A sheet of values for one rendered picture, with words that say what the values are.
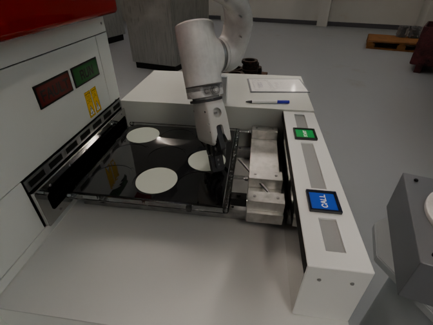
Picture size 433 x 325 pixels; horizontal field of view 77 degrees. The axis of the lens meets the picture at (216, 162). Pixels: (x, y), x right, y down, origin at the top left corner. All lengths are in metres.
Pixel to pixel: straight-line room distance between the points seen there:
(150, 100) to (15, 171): 0.47
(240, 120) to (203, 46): 0.35
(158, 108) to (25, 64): 0.42
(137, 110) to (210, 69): 0.42
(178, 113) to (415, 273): 0.73
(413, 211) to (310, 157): 0.22
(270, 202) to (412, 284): 0.28
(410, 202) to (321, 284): 0.29
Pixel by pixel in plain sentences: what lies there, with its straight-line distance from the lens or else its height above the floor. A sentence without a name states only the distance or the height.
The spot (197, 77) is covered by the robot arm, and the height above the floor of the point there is 1.13.
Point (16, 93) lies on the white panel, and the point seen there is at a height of 1.13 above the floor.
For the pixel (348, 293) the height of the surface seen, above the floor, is 0.90.
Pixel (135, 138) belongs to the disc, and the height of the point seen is 0.90.
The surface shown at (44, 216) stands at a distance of 0.70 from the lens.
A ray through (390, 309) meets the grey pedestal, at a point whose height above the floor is 0.65.
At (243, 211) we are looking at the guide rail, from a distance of 0.65.
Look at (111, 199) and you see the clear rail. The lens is 0.64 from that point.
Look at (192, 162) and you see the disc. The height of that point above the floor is 0.90.
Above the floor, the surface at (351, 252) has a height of 0.96.
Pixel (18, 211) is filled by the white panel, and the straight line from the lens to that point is 0.66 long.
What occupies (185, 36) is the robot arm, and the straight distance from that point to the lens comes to 0.61.
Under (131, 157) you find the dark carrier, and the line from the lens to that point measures 0.77.
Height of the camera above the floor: 1.31
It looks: 35 degrees down
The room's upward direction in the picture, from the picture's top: straight up
